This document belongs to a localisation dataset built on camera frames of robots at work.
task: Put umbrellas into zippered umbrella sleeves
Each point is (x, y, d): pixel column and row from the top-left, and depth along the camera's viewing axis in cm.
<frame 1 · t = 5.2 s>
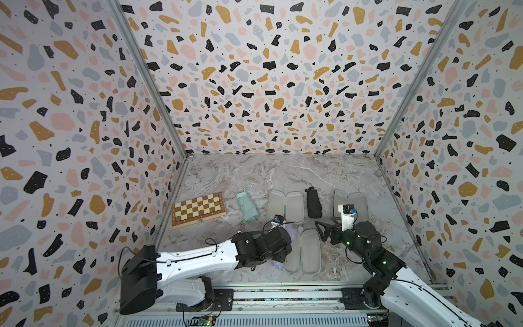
left hand: (288, 247, 75), fingers open
right hand: (325, 221, 78), fingers open
lilac zippered umbrella sleeve: (306, 250, 87), on the table
black folded umbrella: (314, 207, 100), point 2 cm above the table
wooden chessboard box: (198, 210, 97), point 3 cm above the table
mint green folded umbrella: (248, 210, 97), point 4 cm above the table

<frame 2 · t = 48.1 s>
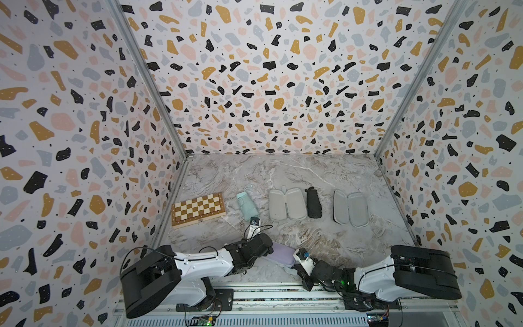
left hand: (266, 238, 86), fingers closed
right hand: (292, 271, 80), fingers closed
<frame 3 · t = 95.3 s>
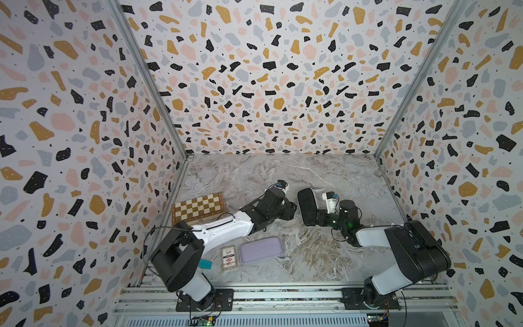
left hand: (295, 205, 84), fingers open
right hand: (311, 212, 90), fingers open
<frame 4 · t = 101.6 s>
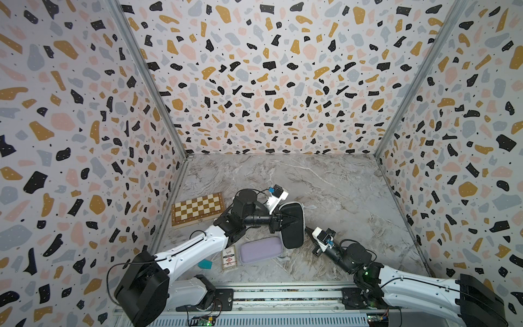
left hand: (297, 218, 69), fingers open
right hand: (307, 228, 72), fingers closed
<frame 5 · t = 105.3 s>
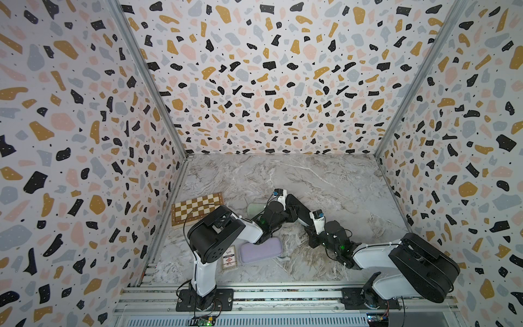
left hand: (302, 207, 90), fingers open
right hand: (307, 227, 89), fingers closed
